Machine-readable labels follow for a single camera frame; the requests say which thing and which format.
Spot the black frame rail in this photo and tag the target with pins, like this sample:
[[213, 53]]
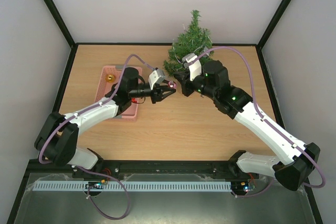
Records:
[[118, 169]]

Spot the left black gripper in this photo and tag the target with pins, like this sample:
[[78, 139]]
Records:
[[159, 91]]

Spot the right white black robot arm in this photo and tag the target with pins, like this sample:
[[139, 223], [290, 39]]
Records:
[[293, 159]]

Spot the small green christmas tree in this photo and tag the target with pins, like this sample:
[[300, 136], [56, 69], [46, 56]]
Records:
[[170, 69]]

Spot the clear led string lights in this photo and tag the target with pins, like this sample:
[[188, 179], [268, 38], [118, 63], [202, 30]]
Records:
[[194, 39]]

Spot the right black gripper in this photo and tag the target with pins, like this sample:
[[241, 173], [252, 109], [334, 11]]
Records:
[[188, 85]]

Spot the light blue cable duct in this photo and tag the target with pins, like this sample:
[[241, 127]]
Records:
[[133, 186]]

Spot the pink bauble ornament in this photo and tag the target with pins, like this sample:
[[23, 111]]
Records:
[[172, 84]]

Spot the gold bauble ornament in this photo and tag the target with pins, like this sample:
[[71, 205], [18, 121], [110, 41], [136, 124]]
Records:
[[110, 78]]

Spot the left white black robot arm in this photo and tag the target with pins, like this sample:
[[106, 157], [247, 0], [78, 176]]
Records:
[[57, 140]]

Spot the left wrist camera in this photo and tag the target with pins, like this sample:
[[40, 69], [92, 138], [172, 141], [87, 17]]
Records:
[[156, 77]]

